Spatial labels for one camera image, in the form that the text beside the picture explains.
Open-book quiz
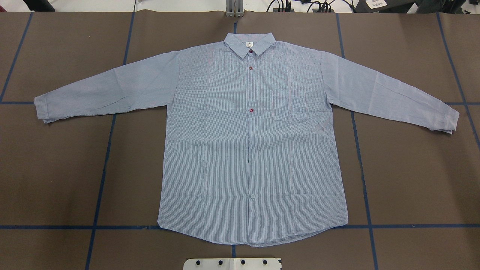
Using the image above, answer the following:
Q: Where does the light blue striped shirt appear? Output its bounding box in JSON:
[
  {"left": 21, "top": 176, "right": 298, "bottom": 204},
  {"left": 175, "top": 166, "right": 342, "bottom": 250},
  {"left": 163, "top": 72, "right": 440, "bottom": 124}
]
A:
[{"left": 34, "top": 33, "right": 459, "bottom": 247}]

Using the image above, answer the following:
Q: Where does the black monitor stand device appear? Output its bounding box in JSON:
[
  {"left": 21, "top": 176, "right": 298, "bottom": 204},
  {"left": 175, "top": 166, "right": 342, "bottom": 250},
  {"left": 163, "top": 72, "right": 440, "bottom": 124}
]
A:
[{"left": 354, "top": 0, "right": 415, "bottom": 14}]

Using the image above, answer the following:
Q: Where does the grey aluminium frame post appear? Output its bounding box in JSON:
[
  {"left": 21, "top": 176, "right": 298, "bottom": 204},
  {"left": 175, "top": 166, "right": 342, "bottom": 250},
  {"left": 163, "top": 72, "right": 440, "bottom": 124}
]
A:
[{"left": 226, "top": 0, "right": 245, "bottom": 18}]

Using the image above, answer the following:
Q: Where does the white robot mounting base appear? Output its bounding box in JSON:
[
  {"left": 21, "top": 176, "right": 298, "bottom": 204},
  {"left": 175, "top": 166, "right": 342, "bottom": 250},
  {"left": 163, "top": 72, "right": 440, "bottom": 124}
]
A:
[{"left": 183, "top": 258, "right": 282, "bottom": 270}]

